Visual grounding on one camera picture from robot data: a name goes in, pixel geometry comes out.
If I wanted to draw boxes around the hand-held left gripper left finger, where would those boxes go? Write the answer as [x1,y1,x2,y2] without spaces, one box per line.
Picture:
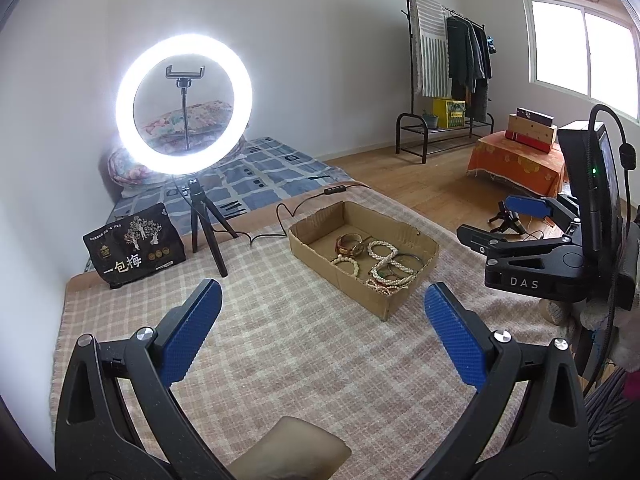
[54,278,236,480]

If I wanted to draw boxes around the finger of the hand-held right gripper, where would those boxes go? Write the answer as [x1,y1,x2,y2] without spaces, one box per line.
[456,224,566,261]
[502,196,581,236]

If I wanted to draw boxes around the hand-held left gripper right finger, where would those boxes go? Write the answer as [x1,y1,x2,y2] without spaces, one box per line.
[415,282,601,480]

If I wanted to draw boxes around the white pearl necklace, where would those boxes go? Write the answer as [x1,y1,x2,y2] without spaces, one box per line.
[367,240,418,283]

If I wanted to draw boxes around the yellow bead bracelet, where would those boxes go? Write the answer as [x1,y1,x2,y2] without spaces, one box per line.
[331,255,361,277]

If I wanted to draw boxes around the shallow cardboard box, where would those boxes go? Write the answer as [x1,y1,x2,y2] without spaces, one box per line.
[287,200,441,322]

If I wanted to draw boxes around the small black floor tripod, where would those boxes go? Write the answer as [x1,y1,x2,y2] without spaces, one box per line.
[487,201,530,236]

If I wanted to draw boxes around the orange table cloth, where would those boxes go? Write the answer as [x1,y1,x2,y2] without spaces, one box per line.
[467,130,569,199]

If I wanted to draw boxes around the red and tan gift box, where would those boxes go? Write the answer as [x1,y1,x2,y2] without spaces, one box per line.
[505,114,558,154]

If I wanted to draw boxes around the dark thin bangle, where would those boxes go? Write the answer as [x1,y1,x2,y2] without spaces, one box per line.
[390,254,427,275]

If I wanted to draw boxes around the dark flat gift box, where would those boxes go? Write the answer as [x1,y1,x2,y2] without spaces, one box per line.
[516,107,555,127]

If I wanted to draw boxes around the black printed snack bag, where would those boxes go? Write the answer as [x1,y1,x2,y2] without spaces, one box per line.
[82,203,187,290]

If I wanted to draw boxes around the yellow crate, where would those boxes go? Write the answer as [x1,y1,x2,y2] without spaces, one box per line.
[432,98,467,130]

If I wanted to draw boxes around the tan cloth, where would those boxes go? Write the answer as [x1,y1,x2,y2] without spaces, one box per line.
[230,415,352,480]

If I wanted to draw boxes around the dark hanging clothes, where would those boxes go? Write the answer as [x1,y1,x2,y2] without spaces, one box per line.
[446,15,494,121]

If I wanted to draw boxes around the grey striped hanging cloth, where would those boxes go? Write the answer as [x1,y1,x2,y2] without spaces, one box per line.
[410,0,451,98]

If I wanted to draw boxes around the floral pillow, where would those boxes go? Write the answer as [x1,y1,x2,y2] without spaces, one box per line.
[109,146,162,192]
[141,100,235,138]

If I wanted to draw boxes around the black clothes rack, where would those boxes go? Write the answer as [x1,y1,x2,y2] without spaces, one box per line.
[396,0,496,163]

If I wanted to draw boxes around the black phone clamp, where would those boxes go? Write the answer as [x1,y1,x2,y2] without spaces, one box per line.
[166,64,207,152]

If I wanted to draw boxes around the brown and white bead bracelet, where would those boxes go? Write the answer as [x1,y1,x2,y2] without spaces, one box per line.
[366,277,409,295]

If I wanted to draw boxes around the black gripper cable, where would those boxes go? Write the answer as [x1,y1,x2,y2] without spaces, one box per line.
[580,104,640,397]

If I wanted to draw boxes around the brown strap wristwatch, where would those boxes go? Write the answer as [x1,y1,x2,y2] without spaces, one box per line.
[336,233,373,257]

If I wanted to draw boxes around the white frame window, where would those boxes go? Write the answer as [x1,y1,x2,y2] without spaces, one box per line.
[522,0,640,122]

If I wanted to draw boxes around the black ring light cable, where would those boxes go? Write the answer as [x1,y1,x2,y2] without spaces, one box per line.
[248,186,372,247]

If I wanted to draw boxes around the white ring light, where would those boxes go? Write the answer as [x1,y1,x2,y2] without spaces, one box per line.
[116,34,253,177]

